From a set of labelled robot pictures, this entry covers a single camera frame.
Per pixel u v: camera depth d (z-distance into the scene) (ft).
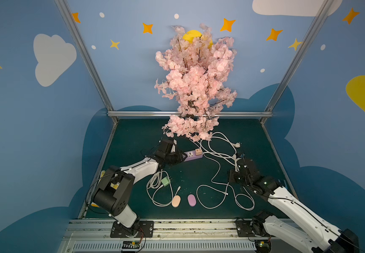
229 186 2.76
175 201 2.70
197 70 2.34
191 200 2.71
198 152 3.14
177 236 2.41
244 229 2.45
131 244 2.37
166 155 2.37
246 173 2.01
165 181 2.89
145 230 2.42
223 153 3.25
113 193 1.47
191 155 3.23
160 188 2.85
